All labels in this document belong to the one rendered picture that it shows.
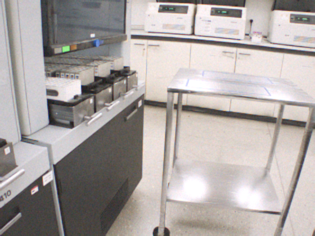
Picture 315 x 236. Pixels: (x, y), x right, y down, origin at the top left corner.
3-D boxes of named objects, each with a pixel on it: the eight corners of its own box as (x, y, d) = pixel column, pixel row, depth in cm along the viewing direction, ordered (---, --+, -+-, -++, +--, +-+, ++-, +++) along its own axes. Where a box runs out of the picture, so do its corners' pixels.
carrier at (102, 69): (106, 73, 123) (106, 60, 121) (110, 74, 123) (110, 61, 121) (94, 78, 113) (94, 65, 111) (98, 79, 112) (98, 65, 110)
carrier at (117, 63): (120, 68, 137) (120, 56, 135) (124, 68, 137) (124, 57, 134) (109, 72, 127) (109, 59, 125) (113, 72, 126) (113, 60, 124)
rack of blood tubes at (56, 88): (1, 95, 93) (-1, 79, 91) (20, 89, 102) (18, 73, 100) (66, 105, 85) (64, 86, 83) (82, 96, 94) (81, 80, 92)
